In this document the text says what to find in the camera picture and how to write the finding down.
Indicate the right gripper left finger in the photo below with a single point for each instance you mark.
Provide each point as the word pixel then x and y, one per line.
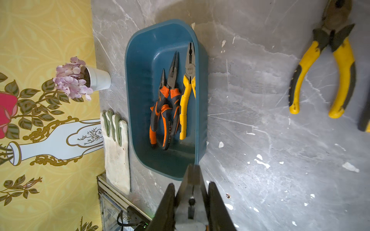
pixel 164 217

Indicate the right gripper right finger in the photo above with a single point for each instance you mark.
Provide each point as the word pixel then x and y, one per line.
pixel 219 218

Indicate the yellow wide handle pliers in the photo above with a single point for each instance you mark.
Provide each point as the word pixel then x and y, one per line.
pixel 191 201

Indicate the small orange black pliers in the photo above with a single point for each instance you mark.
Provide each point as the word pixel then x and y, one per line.
pixel 170 102

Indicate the yellow pliers silver head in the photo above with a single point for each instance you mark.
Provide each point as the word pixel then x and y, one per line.
pixel 189 82

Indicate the teal plastic storage box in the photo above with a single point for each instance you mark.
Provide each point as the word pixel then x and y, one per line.
pixel 148 52

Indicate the white green work glove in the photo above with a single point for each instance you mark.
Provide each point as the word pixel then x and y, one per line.
pixel 116 144

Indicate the pink flower pot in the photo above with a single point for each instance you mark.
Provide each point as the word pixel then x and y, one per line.
pixel 76 79

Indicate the aluminium front rail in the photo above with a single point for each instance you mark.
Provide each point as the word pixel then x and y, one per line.
pixel 117 212

